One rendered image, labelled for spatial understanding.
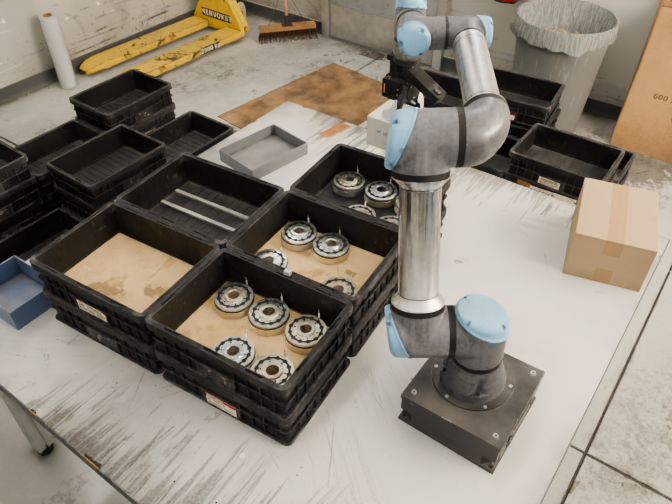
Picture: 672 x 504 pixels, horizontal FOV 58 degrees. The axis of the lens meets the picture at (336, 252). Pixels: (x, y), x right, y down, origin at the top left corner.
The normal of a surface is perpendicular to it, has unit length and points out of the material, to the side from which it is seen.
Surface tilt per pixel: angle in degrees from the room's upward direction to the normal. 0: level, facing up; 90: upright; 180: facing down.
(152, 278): 0
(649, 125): 73
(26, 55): 90
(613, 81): 90
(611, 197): 0
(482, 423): 3
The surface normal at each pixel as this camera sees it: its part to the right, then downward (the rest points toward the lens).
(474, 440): -0.58, 0.54
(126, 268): 0.00, -0.75
